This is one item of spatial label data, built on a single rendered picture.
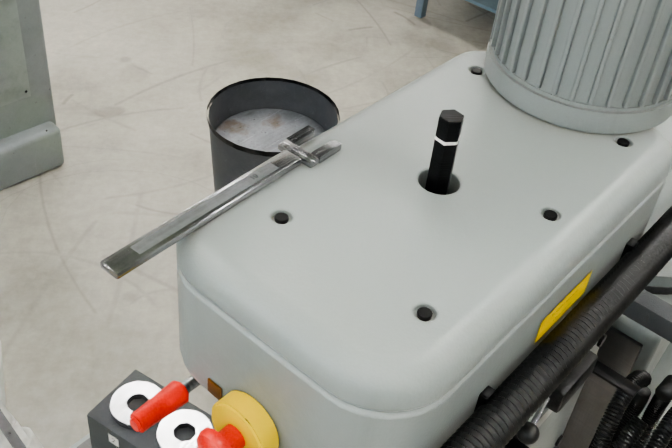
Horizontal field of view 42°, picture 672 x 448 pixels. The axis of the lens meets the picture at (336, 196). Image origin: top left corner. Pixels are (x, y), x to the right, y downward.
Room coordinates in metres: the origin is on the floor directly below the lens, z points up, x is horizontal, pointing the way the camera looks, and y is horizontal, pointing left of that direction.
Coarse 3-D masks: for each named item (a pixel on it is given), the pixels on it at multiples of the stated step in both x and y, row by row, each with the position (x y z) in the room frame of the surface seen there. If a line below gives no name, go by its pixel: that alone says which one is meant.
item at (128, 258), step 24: (288, 144) 0.62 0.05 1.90; (336, 144) 0.63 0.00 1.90; (264, 168) 0.58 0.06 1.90; (288, 168) 0.59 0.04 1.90; (216, 192) 0.54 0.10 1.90; (240, 192) 0.54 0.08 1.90; (192, 216) 0.51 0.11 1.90; (216, 216) 0.52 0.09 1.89; (144, 240) 0.47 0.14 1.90; (168, 240) 0.48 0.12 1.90; (120, 264) 0.45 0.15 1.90
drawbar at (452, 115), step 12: (444, 120) 0.59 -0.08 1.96; (456, 120) 0.59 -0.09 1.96; (444, 132) 0.59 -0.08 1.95; (456, 132) 0.59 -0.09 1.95; (432, 156) 0.60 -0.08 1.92; (444, 156) 0.59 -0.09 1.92; (432, 168) 0.60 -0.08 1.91; (444, 168) 0.59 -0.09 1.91; (432, 180) 0.59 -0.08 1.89; (444, 180) 0.59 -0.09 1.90; (432, 192) 0.59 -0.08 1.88; (444, 192) 0.59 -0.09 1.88
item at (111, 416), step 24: (120, 384) 0.93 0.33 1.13; (144, 384) 0.92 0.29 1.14; (96, 408) 0.87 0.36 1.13; (120, 408) 0.87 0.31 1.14; (192, 408) 0.89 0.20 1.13; (96, 432) 0.85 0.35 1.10; (120, 432) 0.83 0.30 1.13; (144, 432) 0.84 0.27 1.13; (168, 432) 0.83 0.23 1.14; (192, 432) 0.85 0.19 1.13
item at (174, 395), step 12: (168, 384) 0.49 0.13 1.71; (180, 384) 0.49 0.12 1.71; (192, 384) 0.50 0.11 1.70; (156, 396) 0.48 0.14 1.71; (168, 396) 0.48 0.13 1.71; (180, 396) 0.48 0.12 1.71; (144, 408) 0.46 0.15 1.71; (156, 408) 0.46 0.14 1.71; (168, 408) 0.47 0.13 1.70; (132, 420) 0.45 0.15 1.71; (144, 420) 0.45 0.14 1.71; (156, 420) 0.46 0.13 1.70
